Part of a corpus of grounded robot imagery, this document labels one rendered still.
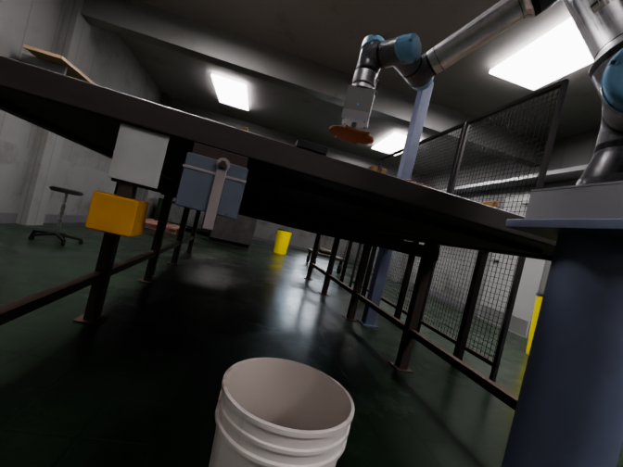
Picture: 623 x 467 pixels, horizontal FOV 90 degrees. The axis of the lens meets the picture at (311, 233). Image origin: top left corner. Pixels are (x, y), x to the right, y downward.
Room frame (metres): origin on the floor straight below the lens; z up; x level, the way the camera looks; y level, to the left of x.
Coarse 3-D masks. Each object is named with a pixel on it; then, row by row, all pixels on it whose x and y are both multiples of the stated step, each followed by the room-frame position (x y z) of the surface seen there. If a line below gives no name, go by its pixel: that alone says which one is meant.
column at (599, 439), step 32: (512, 224) 0.74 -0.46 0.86; (544, 224) 0.66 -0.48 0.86; (576, 224) 0.59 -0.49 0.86; (608, 224) 0.54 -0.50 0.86; (576, 256) 0.63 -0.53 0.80; (608, 256) 0.59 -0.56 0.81; (576, 288) 0.62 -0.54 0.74; (608, 288) 0.58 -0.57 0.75; (544, 320) 0.66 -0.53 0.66; (576, 320) 0.61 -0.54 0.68; (608, 320) 0.58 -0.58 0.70; (544, 352) 0.64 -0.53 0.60; (576, 352) 0.60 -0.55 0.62; (608, 352) 0.57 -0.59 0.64; (544, 384) 0.63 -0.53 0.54; (576, 384) 0.59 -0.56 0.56; (608, 384) 0.57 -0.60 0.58; (544, 416) 0.62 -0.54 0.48; (576, 416) 0.58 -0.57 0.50; (608, 416) 0.57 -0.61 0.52; (512, 448) 0.67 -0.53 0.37; (544, 448) 0.61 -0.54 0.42; (576, 448) 0.58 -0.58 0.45; (608, 448) 0.57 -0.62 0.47
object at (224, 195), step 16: (192, 160) 0.68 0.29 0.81; (208, 160) 0.68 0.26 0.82; (224, 160) 0.68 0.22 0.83; (240, 160) 0.71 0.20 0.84; (192, 176) 0.68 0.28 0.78; (208, 176) 0.68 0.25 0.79; (224, 176) 0.69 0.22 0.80; (240, 176) 0.70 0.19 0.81; (192, 192) 0.68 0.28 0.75; (208, 192) 0.69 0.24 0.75; (224, 192) 0.69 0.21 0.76; (240, 192) 0.70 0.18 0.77; (192, 208) 0.68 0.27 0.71; (208, 208) 0.68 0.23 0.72; (224, 208) 0.70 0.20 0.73; (208, 224) 0.68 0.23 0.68
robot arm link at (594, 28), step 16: (576, 0) 0.62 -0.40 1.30; (592, 0) 0.59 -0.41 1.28; (608, 0) 0.57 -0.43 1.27; (576, 16) 0.62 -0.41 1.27; (592, 16) 0.59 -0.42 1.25; (608, 16) 0.57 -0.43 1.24; (592, 32) 0.59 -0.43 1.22; (608, 32) 0.57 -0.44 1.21; (592, 48) 0.60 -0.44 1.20; (608, 48) 0.55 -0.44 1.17; (592, 64) 0.59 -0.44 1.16; (608, 64) 0.55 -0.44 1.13; (592, 80) 0.60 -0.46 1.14; (608, 80) 0.54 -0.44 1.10; (608, 96) 0.55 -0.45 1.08; (608, 112) 0.59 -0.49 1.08
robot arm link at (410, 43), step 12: (408, 36) 0.87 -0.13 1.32; (384, 48) 0.91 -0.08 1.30; (396, 48) 0.89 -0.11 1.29; (408, 48) 0.87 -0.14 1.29; (420, 48) 0.90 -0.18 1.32; (384, 60) 0.93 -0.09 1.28; (396, 60) 0.91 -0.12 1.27; (408, 60) 0.89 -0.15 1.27; (420, 60) 0.95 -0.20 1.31; (408, 72) 0.96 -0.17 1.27
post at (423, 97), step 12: (432, 84) 2.95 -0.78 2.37; (420, 96) 2.94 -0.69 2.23; (420, 108) 2.94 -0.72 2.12; (420, 120) 2.94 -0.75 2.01; (408, 132) 3.01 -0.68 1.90; (420, 132) 2.95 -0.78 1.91; (408, 144) 2.95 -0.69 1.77; (408, 156) 2.94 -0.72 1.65; (408, 168) 2.94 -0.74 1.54; (384, 252) 2.94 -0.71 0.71; (384, 264) 2.94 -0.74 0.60; (372, 276) 3.02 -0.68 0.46; (384, 276) 2.95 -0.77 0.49; (372, 288) 2.96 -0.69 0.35; (372, 300) 2.93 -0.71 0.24; (372, 312) 2.94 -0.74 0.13; (372, 324) 2.95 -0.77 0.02
